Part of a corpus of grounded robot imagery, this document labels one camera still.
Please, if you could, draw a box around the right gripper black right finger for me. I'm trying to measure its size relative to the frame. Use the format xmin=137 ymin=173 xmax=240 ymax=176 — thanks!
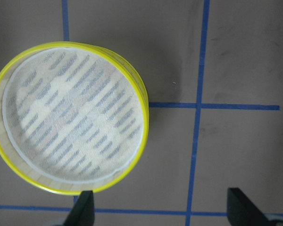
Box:
xmin=227 ymin=188 xmax=272 ymax=226

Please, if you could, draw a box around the yellow bamboo steamer layer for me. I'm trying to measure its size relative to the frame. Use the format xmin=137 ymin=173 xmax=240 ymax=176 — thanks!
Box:
xmin=99 ymin=47 xmax=149 ymax=107
xmin=0 ymin=41 xmax=149 ymax=195

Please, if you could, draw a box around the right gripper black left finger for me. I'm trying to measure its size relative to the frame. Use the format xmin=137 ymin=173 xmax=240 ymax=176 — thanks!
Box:
xmin=63 ymin=191 xmax=94 ymax=226

